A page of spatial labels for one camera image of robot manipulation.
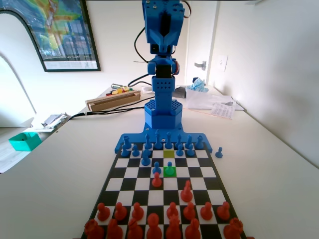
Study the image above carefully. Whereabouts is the blue chess queen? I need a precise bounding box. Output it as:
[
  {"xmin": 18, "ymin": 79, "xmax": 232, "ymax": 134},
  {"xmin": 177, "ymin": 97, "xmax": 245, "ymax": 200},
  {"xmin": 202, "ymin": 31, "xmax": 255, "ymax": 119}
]
[{"xmin": 154, "ymin": 129, "xmax": 162, "ymax": 150}]

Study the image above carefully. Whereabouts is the red chess pawn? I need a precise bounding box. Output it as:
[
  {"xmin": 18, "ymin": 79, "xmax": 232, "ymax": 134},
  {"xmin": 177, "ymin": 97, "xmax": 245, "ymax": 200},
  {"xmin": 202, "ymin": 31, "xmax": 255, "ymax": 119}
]
[
  {"xmin": 152, "ymin": 172, "xmax": 162, "ymax": 188},
  {"xmin": 131, "ymin": 202, "xmax": 145, "ymax": 222},
  {"xmin": 183, "ymin": 202, "xmax": 196, "ymax": 221},
  {"xmin": 96, "ymin": 203, "xmax": 111, "ymax": 222},
  {"xmin": 200, "ymin": 202, "xmax": 213, "ymax": 221},
  {"xmin": 114, "ymin": 202, "xmax": 128, "ymax": 221},
  {"xmin": 166, "ymin": 202, "xmax": 179, "ymax": 221},
  {"xmin": 216, "ymin": 201, "xmax": 231, "ymax": 221}
]

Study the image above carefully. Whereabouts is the red chess knight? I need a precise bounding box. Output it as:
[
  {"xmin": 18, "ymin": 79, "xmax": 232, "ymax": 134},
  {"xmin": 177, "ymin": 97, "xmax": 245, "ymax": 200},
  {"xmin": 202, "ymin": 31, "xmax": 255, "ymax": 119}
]
[
  {"xmin": 106, "ymin": 218, "xmax": 124, "ymax": 239},
  {"xmin": 180, "ymin": 180, "xmax": 194, "ymax": 203}
]

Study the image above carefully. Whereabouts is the red chess king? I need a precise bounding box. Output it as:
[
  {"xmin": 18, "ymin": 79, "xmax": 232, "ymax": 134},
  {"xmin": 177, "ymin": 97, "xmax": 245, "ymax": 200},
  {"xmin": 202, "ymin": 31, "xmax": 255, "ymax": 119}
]
[{"xmin": 165, "ymin": 214, "xmax": 182, "ymax": 239}]

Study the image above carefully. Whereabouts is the red chess bishop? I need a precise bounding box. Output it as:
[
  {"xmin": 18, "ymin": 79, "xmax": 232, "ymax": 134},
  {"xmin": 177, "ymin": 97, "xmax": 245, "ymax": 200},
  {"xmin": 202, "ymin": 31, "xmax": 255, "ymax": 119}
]
[
  {"xmin": 127, "ymin": 218, "xmax": 144, "ymax": 239},
  {"xmin": 184, "ymin": 218, "xmax": 201, "ymax": 239}
]

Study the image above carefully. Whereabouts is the red chess rook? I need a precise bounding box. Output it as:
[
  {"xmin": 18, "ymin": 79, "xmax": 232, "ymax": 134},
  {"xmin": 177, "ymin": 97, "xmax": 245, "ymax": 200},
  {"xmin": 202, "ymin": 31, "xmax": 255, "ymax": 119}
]
[
  {"xmin": 84, "ymin": 219, "xmax": 105, "ymax": 239},
  {"xmin": 223, "ymin": 218, "xmax": 244, "ymax": 239}
]

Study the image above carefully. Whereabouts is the grey flat pad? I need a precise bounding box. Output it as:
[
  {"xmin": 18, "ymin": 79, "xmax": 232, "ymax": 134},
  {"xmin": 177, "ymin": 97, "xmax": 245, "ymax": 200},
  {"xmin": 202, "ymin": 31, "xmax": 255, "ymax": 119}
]
[{"xmin": 173, "ymin": 86, "xmax": 187, "ymax": 98}]

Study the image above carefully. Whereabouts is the stack of papers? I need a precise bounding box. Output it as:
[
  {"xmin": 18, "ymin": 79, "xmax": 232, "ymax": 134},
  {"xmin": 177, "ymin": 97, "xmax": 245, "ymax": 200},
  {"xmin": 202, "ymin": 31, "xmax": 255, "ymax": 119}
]
[{"xmin": 185, "ymin": 86, "xmax": 236, "ymax": 110}]

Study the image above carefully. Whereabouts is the black framed map poster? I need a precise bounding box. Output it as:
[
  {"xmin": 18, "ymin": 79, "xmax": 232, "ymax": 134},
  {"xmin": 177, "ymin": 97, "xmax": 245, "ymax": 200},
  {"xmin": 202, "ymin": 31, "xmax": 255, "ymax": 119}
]
[{"xmin": 0, "ymin": 0, "xmax": 101, "ymax": 72}]

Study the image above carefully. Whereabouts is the long cardboard box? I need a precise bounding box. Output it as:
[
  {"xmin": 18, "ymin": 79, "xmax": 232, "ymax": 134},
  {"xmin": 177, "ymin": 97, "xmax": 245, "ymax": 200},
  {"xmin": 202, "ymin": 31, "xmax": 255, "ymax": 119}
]
[{"xmin": 85, "ymin": 90, "xmax": 142, "ymax": 112}]

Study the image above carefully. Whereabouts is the printed paper sheet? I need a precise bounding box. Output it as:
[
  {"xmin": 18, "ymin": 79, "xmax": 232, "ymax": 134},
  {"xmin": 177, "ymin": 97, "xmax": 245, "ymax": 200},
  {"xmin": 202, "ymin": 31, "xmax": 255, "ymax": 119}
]
[{"xmin": 210, "ymin": 102, "xmax": 236, "ymax": 120}]

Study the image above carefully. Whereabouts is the crumpled grey packaging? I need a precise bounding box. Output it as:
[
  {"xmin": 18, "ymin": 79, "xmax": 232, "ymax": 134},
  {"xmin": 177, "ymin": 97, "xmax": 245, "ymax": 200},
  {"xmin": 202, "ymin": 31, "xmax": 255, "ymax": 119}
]
[{"xmin": 41, "ymin": 112, "xmax": 72, "ymax": 129}]

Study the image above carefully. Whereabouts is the black and white chessboard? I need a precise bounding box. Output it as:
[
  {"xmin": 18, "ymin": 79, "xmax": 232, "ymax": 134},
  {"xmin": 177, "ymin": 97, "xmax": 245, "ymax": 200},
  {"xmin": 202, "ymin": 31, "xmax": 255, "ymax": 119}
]
[{"xmin": 81, "ymin": 143, "xmax": 249, "ymax": 239}]

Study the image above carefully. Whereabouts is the green plastic bin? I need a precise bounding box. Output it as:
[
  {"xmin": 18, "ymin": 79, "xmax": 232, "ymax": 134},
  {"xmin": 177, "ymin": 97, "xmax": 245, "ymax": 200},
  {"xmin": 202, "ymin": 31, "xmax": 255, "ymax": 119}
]
[{"xmin": 8, "ymin": 132, "xmax": 42, "ymax": 152}]

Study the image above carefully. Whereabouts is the white light switch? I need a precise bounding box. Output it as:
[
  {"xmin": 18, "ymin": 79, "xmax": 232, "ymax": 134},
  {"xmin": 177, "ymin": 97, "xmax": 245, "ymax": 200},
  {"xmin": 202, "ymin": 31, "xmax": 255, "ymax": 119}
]
[{"xmin": 217, "ymin": 55, "xmax": 229, "ymax": 72}]

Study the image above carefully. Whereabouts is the black table cable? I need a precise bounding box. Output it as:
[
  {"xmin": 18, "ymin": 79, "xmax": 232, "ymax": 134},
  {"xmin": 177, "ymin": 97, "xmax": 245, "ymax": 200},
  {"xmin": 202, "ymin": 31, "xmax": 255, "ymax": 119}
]
[
  {"xmin": 57, "ymin": 106, "xmax": 143, "ymax": 127},
  {"xmin": 86, "ymin": 98, "xmax": 150, "ymax": 115}
]

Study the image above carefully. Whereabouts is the blue arm base plate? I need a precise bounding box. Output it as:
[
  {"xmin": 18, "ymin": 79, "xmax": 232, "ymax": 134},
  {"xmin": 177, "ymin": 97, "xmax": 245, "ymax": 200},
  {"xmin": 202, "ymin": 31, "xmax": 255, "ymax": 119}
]
[{"xmin": 114, "ymin": 123, "xmax": 214, "ymax": 154}]

